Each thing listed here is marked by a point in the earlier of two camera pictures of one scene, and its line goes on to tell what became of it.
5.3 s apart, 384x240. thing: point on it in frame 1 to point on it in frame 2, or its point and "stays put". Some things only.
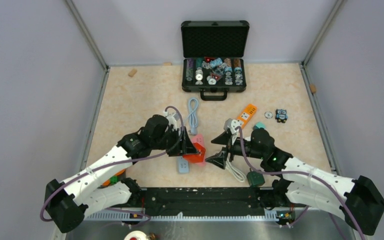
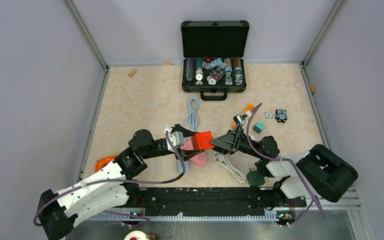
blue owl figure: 281,115 stays put
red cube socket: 194,158 to 202,140
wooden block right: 313,88 stays put
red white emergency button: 136,235 stays put
